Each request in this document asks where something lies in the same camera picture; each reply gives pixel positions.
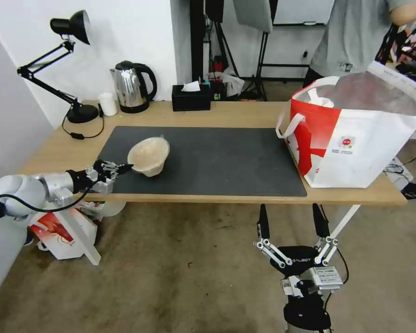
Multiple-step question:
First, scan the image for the black lamp cable with switch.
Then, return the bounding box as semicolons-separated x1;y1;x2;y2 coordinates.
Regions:
61;104;105;141

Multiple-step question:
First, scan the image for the white table leg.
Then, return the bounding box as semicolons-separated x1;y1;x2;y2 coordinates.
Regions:
327;204;361;241
54;207;102;266

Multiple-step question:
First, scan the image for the crumpled white plastic bag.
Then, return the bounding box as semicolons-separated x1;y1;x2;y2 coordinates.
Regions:
221;68;246;99

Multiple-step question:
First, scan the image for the steel electric kettle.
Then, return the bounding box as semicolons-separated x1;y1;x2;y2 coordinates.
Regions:
110;61;157;114

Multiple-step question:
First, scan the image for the black light stand tripod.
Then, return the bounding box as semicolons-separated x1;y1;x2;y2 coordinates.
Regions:
202;0;268;102

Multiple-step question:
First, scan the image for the red white cardboard box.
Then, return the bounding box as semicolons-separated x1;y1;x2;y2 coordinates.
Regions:
28;201;105;261

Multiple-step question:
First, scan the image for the whiteboard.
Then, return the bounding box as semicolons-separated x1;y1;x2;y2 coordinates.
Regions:
273;0;336;27

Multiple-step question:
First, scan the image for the white cup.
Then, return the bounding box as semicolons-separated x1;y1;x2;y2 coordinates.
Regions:
98;92;118;116

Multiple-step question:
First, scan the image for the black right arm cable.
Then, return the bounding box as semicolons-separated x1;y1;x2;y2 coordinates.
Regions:
324;242;349;313

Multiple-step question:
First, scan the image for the red white takeout bag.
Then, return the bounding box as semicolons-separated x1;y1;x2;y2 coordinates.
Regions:
275;62;416;189

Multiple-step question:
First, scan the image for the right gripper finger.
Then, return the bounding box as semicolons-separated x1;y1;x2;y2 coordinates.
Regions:
312;203;340;266
253;203;289;270

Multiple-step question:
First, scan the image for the black desk mat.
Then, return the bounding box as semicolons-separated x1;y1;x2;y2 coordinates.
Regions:
98;126;308;197

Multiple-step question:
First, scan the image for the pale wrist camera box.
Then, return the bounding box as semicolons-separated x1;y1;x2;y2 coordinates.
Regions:
88;180;114;195

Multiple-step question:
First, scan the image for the black cable bundle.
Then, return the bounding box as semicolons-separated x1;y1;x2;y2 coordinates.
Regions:
383;145;416;203

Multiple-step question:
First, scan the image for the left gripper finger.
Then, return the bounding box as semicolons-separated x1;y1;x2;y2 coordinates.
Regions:
98;168;133;184
99;160;135;173

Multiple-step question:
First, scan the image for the black desk lamp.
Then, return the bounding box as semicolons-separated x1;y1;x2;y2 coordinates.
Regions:
16;9;100;124

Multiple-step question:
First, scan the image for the person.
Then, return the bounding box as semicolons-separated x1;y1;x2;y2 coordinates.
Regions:
303;0;416;87

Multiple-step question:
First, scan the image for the black tissue box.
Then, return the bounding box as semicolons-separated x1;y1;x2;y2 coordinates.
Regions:
171;84;212;112

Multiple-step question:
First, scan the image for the grey softbox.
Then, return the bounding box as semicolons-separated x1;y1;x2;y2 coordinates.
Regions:
232;0;275;34

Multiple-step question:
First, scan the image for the clear lidded plastic bowl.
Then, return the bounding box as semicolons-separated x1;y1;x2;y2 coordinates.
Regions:
127;135;171;178

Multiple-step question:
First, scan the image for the black pillar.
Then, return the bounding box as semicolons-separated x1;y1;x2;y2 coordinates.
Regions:
190;0;206;85

